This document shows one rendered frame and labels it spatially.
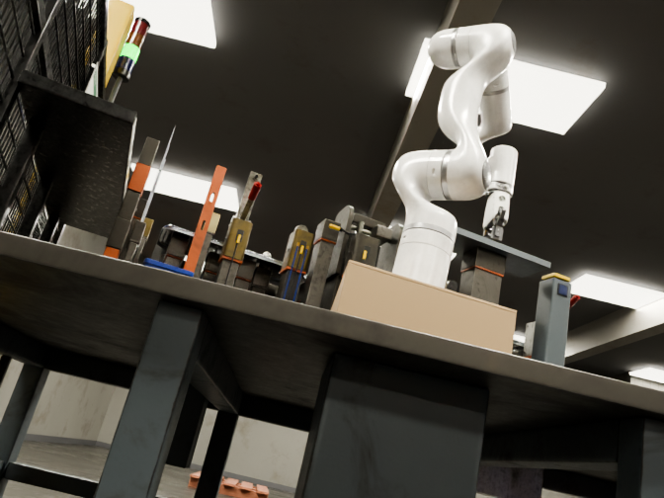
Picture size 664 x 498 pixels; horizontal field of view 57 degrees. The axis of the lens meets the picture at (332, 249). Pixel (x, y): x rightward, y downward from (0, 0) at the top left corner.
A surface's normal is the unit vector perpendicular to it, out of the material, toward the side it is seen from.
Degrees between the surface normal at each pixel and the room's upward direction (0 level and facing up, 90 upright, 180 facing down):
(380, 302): 90
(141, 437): 90
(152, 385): 90
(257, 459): 90
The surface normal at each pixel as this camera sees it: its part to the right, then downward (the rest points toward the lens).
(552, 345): 0.35, -0.25
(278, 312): 0.09, -0.32
